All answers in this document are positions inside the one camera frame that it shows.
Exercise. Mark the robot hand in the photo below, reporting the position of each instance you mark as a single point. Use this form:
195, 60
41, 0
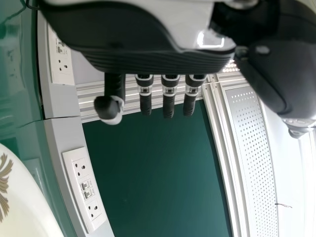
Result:
138, 37

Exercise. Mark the plate with brown leaf pattern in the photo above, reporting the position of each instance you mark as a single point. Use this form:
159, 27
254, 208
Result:
22, 197

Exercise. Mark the white socket strip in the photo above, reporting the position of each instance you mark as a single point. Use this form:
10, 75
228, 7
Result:
61, 69
85, 187

